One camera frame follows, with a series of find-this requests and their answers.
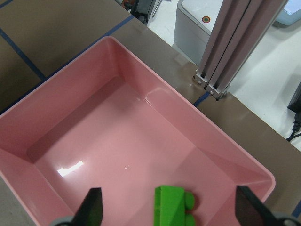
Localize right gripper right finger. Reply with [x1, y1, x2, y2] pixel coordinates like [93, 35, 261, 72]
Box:
[235, 186, 277, 226]

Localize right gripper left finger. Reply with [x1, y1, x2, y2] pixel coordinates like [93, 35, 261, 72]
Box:
[71, 187, 103, 226]

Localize pink plastic box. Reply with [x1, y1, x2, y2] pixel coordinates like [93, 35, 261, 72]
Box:
[0, 37, 275, 226]

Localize green toy block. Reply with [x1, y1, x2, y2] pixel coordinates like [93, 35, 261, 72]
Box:
[153, 185, 196, 226]

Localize aluminium frame post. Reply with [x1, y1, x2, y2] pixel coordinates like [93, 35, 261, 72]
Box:
[195, 0, 286, 100]

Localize teach pendant tablet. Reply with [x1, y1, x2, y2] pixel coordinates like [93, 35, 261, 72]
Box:
[275, 0, 301, 26]

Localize white square device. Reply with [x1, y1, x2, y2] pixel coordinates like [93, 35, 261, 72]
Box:
[174, 0, 222, 65]

